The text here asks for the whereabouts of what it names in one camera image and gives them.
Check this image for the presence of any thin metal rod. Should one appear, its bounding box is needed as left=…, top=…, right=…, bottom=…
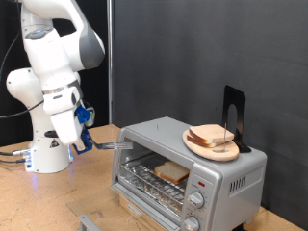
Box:
left=222, top=123, right=228, bottom=152

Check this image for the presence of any white bread slice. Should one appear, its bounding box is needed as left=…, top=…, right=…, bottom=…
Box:
left=153, top=160, right=191, bottom=185
left=188, top=123, right=235, bottom=144
left=186, top=134, right=219, bottom=149

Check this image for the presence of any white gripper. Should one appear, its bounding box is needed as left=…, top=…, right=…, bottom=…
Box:
left=50, top=107, right=88, bottom=152

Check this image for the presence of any vertical metal pole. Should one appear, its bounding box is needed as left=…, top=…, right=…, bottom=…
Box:
left=107, top=0, right=114, bottom=125

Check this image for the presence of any base cable with silver connector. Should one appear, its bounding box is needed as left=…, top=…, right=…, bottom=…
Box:
left=0, top=147, right=32, bottom=157

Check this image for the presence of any wire oven rack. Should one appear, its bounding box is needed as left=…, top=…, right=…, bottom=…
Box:
left=119, top=153, right=191, bottom=216

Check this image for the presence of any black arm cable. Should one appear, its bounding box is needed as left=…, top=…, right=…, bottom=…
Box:
left=0, top=0, right=45, bottom=120

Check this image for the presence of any silver toaster oven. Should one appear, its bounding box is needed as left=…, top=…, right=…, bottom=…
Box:
left=110, top=115, right=268, bottom=231

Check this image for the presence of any black base cable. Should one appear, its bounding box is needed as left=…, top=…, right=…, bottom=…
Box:
left=0, top=158, right=27, bottom=165

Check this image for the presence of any silver oven control knob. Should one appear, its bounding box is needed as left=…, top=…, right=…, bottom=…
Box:
left=183, top=216, right=201, bottom=231
left=187, top=192, right=206, bottom=210

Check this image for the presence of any blue metal bracket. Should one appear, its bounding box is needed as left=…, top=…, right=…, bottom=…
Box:
left=76, top=214, right=104, bottom=231

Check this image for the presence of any glass oven door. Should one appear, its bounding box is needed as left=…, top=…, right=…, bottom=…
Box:
left=66, top=183, right=181, bottom=231

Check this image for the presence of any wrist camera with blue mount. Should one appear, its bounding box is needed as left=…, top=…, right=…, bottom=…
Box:
left=75, top=105, right=96, bottom=128

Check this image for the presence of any aluminium foil tray liner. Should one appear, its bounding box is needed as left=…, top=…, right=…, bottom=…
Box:
left=119, top=160, right=188, bottom=217

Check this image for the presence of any black metal bookend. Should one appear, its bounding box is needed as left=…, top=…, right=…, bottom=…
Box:
left=221, top=85, right=252, bottom=154

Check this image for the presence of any round wooden plate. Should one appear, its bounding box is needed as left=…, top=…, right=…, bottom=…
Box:
left=182, top=128, right=241, bottom=163

